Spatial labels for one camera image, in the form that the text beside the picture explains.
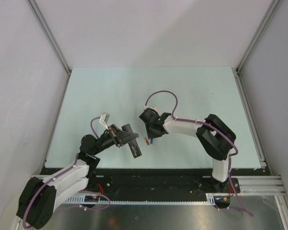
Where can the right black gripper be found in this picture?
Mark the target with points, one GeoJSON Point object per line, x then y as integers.
{"type": "Point", "coordinates": [150, 135]}

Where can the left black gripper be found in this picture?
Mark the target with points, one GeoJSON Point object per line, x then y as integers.
{"type": "Point", "coordinates": [121, 137]}

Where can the black remote control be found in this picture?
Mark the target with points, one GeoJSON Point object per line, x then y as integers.
{"type": "Point", "coordinates": [133, 145]}

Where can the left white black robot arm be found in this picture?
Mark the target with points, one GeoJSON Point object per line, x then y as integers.
{"type": "Point", "coordinates": [42, 196]}

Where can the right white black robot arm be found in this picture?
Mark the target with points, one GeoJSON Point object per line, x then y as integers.
{"type": "Point", "coordinates": [216, 138]}

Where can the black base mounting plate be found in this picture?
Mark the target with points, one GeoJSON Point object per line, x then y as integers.
{"type": "Point", "coordinates": [195, 179]}

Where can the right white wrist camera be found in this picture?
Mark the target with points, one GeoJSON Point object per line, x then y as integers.
{"type": "Point", "coordinates": [151, 107]}

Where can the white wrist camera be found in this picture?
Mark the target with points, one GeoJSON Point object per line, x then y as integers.
{"type": "Point", "coordinates": [151, 107]}
{"type": "Point", "coordinates": [104, 117]}

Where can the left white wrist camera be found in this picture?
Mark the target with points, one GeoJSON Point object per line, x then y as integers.
{"type": "Point", "coordinates": [104, 117]}

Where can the grey slotted cable duct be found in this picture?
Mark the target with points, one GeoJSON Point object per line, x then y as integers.
{"type": "Point", "coordinates": [90, 199]}

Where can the left aluminium frame post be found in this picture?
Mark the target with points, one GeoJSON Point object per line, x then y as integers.
{"type": "Point", "coordinates": [48, 34]}

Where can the aluminium frame post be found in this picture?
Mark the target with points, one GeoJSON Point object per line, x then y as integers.
{"type": "Point", "coordinates": [48, 34]}
{"type": "Point", "coordinates": [263, 25]}

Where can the right aluminium frame post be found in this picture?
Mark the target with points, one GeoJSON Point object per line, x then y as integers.
{"type": "Point", "coordinates": [263, 25]}

